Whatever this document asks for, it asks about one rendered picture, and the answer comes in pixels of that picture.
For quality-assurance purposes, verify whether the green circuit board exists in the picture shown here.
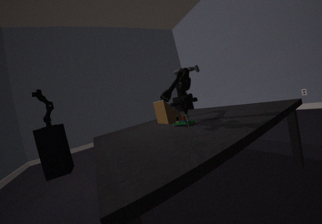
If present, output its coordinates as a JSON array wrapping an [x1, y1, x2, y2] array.
[[173, 114, 197, 127]]

